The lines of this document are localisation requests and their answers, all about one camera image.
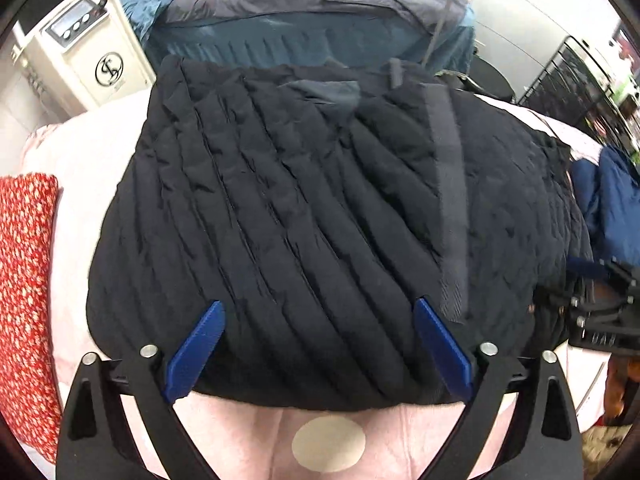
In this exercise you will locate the black quilted jacket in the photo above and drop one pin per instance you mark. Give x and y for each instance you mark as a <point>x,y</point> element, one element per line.
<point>317,205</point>

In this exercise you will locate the red patterned pillow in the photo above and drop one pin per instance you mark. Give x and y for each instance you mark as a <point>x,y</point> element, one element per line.
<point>30,403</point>

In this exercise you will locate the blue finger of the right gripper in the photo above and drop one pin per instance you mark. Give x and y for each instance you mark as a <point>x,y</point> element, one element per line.
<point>587,269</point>

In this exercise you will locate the white medical machine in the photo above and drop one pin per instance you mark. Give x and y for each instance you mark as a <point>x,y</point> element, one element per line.
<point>79,54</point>

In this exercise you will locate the navy blue folded garment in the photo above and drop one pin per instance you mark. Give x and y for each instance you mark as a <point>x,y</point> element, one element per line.
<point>607,194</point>

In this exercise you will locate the black round stool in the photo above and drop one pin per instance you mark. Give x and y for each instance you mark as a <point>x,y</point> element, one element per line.
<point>490,81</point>

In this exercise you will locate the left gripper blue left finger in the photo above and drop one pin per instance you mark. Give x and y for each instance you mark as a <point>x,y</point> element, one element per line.
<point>95,440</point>

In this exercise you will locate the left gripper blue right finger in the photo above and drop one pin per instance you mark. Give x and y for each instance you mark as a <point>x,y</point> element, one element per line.
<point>542,439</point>

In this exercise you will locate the black metal cart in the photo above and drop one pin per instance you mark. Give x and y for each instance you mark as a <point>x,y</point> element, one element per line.
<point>574,88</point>

